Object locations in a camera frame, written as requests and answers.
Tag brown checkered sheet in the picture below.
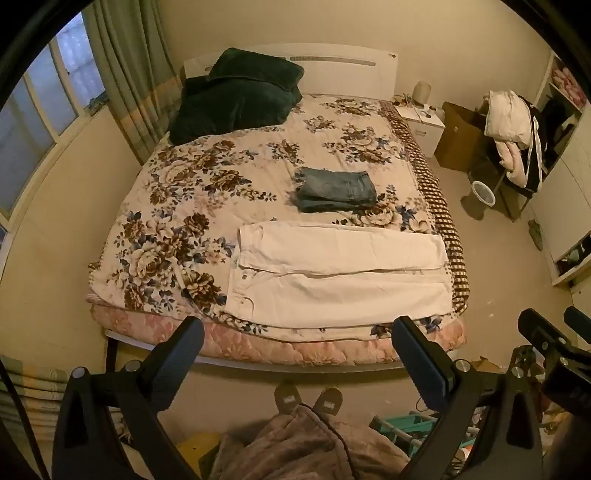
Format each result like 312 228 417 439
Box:
385 102 472 315

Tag window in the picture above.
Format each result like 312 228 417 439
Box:
0 11 109 241

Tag large dark green pillow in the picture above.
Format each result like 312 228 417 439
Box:
168 76 303 145

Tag teal plastic basket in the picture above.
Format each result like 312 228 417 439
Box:
369 413 444 445

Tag white bed headboard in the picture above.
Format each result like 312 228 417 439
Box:
184 44 399 100

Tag person's left slipper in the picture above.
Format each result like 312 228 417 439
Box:
274 382 303 415

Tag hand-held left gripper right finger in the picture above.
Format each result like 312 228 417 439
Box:
392 316 544 480

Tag pink quilted mattress pad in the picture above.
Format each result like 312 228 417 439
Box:
88 295 467 366

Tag white padded jacket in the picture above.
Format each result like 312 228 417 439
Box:
484 90 536 144

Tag folded blue jeans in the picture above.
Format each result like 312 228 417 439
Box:
294 167 378 213

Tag chair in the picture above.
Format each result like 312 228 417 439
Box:
489 138 536 220

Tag yellow box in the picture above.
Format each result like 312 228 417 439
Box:
178 431 222 480

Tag black and white garment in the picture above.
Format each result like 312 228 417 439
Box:
517 95 555 192

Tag pink garment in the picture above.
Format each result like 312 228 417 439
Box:
496 141 532 185

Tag white trash can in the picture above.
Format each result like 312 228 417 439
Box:
466 181 497 217

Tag floral blanket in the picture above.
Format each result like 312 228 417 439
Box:
85 92 467 334

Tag striped folded cloth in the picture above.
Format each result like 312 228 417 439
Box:
0 364 134 444

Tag white wardrobe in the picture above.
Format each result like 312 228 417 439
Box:
526 48 591 289

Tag small dark green pillow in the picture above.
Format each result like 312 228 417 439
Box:
205 47 305 92

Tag person's right forearm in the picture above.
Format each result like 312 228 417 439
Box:
554 413 591 480

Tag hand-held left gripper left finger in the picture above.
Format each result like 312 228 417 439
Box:
52 316 206 480

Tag green striped curtain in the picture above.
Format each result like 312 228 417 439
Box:
85 0 183 164

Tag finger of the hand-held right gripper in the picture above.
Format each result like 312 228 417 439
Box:
564 305 591 344
518 309 585 371

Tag white pants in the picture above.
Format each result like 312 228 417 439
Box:
225 222 453 329

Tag person's right slipper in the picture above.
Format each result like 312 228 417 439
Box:
313 387 344 415

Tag white nightstand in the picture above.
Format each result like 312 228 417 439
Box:
396 104 446 158

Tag pink floral bedding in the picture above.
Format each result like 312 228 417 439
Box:
551 67 588 101

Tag person's slipper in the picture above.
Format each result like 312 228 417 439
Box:
274 382 303 415
313 387 344 415

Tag brown cardboard box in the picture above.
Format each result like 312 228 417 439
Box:
434 102 495 172

